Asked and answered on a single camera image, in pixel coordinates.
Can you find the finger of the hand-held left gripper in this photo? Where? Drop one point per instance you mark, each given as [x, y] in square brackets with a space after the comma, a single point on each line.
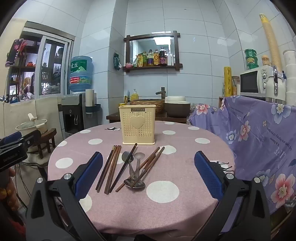
[11, 138]
[31, 138]

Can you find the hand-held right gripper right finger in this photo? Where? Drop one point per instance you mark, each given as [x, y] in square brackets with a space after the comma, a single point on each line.
[208, 173]

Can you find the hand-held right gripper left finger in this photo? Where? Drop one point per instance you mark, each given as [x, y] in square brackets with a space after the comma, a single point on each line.
[89, 172]

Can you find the brown wooden chopstick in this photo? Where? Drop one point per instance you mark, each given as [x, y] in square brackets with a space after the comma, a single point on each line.
[105, 168]
[114, 169]
[111, 169]
[145, 162]

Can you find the dark wooden chopstick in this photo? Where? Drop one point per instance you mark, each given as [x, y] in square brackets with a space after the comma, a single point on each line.
[116, 180]

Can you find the dark chopstick with metal band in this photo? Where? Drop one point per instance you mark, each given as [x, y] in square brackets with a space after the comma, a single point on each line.
[153, 160]

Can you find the cream plastic utensil holder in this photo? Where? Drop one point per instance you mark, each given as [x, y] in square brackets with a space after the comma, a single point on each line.
[136, 125]

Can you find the pot with glass lid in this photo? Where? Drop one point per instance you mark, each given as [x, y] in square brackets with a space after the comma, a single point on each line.
[31, 125]

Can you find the small wooden stool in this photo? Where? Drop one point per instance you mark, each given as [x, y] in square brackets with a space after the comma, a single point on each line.
[47, 136]

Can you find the pink polka dot tablecloth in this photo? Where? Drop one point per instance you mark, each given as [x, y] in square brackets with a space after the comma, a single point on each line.
[185, 162]

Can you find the orange patterned fabric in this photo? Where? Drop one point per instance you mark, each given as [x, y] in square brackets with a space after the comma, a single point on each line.
[9, 190]

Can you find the beige cloth cover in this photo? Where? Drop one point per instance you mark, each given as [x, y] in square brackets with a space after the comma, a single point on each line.
[46, 111]

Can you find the water dispenser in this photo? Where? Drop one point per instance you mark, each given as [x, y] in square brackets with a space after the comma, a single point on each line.
[71, 113]

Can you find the grey roll holder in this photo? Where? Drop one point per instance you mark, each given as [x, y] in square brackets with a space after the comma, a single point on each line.
[92, 109]

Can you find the purple floral cloth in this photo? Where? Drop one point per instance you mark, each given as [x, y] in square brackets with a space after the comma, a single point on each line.
[254, 129]

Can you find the dark wooden counter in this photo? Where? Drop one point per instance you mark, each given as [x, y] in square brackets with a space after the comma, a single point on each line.
[171, 120]

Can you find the sliding window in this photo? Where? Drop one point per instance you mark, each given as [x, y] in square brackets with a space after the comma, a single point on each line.
[48, 67]

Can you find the brown cooker with white lid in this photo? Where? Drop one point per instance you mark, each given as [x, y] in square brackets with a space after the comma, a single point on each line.
[177, 106]

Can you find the blue water jug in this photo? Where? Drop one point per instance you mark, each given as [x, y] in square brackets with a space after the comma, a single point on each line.
[81, 73]

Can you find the woven basket basin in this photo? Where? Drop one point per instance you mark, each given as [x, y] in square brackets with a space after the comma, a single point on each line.
[159, 105]

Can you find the mounted smartphone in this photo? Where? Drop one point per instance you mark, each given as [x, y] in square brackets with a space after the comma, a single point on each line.
[13, 52]

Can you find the yellow soap bottle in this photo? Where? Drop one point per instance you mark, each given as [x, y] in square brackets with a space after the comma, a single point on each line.
[134, 95]

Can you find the metal faucet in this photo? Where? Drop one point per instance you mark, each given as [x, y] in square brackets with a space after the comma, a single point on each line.
[162, 91]

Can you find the yellow roll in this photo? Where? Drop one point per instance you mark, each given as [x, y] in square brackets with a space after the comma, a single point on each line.
[227, 81]

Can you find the white microwave oven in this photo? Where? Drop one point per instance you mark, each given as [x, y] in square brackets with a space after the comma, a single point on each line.
[249, 82]

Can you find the white electric kettle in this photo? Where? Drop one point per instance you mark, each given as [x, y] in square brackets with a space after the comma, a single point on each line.
[281, 90]

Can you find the small pink bowl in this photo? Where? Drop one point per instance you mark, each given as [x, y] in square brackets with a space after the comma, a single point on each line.
[128, 65]

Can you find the green hanging packet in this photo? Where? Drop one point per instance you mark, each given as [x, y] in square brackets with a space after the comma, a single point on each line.
[116, 61]

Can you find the green printed tub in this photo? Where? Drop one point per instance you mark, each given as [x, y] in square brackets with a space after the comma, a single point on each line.
[250, 53]
[252, 63]

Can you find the wooden framed mirror shelf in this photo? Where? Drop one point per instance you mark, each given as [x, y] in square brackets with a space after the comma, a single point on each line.
[126, 53]

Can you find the row of condiment bottles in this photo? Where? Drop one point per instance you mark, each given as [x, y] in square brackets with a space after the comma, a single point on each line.
[156, 58]

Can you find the beige jar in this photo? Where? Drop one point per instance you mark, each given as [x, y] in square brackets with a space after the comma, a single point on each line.
[266, 60]

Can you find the stack of white cups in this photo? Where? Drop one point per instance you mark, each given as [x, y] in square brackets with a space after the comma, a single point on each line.
[291, 69]

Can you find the tall stack of paper cups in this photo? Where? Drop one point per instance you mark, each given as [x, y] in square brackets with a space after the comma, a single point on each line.
[270, 41]

